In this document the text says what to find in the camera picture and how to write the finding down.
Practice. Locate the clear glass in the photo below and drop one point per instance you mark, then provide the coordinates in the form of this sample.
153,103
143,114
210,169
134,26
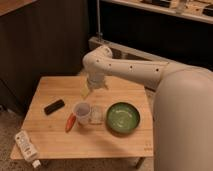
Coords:
96,115

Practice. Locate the dark wooden cabinet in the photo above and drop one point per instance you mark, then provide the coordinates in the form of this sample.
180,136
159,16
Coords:
45,38

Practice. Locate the white ceramic cup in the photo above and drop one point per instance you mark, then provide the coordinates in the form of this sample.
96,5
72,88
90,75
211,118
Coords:
82,112

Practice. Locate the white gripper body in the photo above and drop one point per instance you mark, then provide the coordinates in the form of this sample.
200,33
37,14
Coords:
96,81

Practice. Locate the black rectangular block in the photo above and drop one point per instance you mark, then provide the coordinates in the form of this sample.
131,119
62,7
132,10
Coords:
54,107

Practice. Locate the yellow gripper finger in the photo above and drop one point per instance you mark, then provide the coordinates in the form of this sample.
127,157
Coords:
85,92

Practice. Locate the green ceramic bowl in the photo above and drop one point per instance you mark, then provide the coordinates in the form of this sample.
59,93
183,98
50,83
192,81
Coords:
122,117

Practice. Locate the orange carrot toy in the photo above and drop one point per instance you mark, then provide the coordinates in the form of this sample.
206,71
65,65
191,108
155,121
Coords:
70,122

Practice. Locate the metal shelf frame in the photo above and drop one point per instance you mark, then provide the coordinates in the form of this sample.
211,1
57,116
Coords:
180,30

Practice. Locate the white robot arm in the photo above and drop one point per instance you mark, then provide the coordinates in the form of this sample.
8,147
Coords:
182,106

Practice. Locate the white bottle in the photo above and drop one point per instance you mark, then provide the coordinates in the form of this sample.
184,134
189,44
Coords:
27,149

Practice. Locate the wooden table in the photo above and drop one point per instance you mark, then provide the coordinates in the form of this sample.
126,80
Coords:
48,134

